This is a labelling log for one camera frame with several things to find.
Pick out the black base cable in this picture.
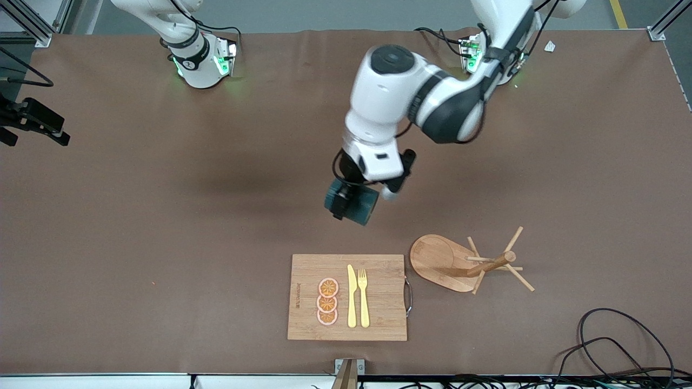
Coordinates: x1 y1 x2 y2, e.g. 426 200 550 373
192 19 242 55
414 27 468 57

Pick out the black right base cable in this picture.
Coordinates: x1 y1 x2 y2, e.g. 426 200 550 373
192 19 242 55

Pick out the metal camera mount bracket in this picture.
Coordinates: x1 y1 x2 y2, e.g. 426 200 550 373
335 358 365 389

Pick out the yellow plastic fork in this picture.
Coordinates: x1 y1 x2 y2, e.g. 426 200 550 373
357 269 370 328

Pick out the aluminium frame profile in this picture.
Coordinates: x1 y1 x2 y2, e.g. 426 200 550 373
0 0 74 48
647 0 692 42

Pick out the teal ribbed cup with handle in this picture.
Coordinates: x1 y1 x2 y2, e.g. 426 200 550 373
324 178 379 226

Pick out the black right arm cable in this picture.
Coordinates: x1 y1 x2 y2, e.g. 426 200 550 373
0 48 55 87

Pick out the black cable bundle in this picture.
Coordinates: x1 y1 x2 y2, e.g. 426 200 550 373
400 374 692 389

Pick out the yellow plastic knife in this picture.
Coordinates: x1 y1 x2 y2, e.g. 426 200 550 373
347 264 358 328

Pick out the bamboo cutting board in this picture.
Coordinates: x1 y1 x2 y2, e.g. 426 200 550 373
287 254 413 341

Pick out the white table edge rail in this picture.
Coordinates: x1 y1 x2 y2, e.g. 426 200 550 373
0 372 449 389

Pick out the black left base cable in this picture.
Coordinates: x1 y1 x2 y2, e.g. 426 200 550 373
414 27 468 57

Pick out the wooden mug tree stand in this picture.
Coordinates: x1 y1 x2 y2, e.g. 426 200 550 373
409 226 535 295

